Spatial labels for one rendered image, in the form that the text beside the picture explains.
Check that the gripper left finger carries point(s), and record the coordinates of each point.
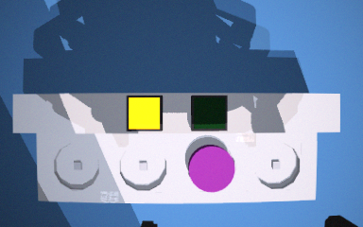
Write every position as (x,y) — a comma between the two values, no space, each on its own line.
(148,224)

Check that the blue flat mat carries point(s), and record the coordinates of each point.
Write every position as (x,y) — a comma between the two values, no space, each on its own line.
(183,46)

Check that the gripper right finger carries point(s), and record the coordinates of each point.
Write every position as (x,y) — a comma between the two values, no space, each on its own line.
(338,221)

